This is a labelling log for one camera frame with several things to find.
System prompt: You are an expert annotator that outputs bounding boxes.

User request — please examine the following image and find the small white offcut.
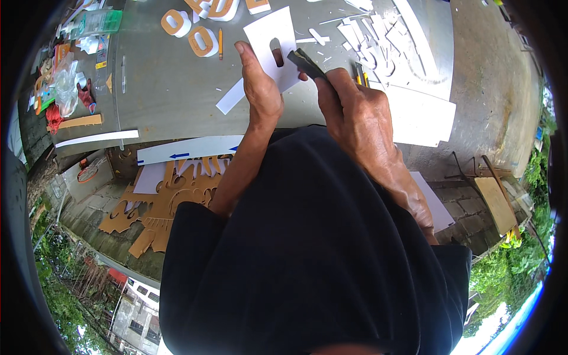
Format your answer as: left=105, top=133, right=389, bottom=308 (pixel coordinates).
left=296, top=28, right=332, bottom=46

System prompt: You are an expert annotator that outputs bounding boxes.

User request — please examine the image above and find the wooden board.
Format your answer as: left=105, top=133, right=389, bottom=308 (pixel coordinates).
left=473, top=177, right=518, bottom=237

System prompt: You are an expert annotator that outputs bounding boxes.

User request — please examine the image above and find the brown cut-out board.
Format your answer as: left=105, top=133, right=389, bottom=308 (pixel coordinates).
left=98, top=155, right=233, bottom=259

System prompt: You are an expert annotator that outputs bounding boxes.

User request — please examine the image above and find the red bag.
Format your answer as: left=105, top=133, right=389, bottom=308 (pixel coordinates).
left=45, top=104, right=64, bottom=135

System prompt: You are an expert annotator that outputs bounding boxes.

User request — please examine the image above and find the brown strip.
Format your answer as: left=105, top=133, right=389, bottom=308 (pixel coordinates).
left=46, top=114, right=104, bottom=133

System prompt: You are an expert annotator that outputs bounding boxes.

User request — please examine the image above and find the brown round letter cutout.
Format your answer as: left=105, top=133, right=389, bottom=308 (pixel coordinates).
left=188, top=26, right=219, bottom=58
left=161, top=9, right=193, bottom=38

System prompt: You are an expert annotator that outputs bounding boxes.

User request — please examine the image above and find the person's body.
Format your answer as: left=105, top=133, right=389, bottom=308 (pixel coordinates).
left=158, top=125, right=474, bottom=355

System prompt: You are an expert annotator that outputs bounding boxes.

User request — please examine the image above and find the short white strip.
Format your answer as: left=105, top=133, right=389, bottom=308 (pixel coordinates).
left=215, top=77, right=247, bottom=115

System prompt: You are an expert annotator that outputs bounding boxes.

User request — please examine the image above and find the dark sanding block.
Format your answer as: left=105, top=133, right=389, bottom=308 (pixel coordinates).
left=287, top=48, right=329, bottom=83

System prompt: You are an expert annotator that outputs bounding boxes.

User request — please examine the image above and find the white board with blue arrows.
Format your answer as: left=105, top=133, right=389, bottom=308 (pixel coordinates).
left=136, top=135, right=245, bottom=167

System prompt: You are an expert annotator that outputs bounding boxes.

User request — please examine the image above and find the orange packet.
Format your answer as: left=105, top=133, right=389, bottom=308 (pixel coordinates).
left=54, top=43, right=72, bottom=68

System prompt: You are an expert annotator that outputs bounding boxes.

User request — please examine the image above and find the brown curved letter cutout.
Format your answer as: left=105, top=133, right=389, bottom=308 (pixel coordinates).
left=184, top=0, right=241, bottom=22

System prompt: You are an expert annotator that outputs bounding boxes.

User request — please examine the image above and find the green clear packet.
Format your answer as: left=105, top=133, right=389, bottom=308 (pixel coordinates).
left=70, top=9, right=123, bottom=40

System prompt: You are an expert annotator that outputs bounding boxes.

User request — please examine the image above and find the white sheet with slot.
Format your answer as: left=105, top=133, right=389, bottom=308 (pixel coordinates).
left=243, top=6, right=303, bottom=94

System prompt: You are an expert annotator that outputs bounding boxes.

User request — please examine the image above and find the clear plastic bag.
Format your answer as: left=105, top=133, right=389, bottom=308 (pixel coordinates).
left=52, top=52, right=81, bottom=119

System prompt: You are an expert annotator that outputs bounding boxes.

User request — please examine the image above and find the heap of white offcuts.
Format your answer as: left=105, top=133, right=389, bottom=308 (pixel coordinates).
left=319, top=0, right=446, bottom=86

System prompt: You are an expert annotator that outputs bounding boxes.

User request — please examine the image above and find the red cloth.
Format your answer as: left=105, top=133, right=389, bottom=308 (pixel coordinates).
left=76, top=78, right=97, bottom=115

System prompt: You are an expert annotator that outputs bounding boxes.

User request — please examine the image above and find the large white sheet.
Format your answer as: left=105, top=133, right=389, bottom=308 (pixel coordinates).
left=368, top=82, right=457, bottom=148

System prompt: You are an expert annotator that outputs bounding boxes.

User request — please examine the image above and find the person's right hand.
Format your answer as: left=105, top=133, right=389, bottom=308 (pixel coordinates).
left=298, top=67, right=396, bottom=168

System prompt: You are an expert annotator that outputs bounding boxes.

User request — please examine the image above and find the orange rimmed round object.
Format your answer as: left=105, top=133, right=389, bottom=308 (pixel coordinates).
left=77, top=157, right=108, bottom=184

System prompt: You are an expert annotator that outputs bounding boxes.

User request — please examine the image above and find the brown straight letter cutout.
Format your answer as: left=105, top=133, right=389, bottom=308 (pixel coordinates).
left=245, top=0, right=272, bottom=15

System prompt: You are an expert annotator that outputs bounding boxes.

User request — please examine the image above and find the long white strip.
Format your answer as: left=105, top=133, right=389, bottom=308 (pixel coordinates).
left=54, top=129, right=140, bottom=149

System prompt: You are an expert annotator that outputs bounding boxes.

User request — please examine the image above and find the person's left hand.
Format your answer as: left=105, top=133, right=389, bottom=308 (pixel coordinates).
left=234, top=41, right=285, bottom=130

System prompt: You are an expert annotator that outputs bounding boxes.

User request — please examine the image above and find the yellow utility knife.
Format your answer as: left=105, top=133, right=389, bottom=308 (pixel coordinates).
left=354, top=62, right=370, bottom=88

